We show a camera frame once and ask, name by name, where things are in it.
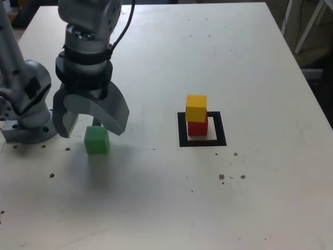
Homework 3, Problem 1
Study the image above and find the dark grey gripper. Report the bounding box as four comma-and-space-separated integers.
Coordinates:
52, 82, 130, 139

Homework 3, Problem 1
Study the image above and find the green cube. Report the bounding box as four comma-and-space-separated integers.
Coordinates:
84, 126, 110, 155

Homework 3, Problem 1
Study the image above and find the yellow cube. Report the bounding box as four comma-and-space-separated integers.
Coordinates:
185, 94, 208, 122

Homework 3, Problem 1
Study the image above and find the red cube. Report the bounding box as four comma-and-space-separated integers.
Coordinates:
187, 110, 209, 136

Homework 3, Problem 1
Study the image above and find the black tape square outline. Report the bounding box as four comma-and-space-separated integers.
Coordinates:
177, 111, 227, 148

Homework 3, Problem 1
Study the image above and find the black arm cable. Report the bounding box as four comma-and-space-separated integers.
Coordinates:
108, 0, 136, 57

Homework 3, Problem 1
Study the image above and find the white metal frame leg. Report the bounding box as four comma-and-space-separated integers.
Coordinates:
295, 0, 327, 55

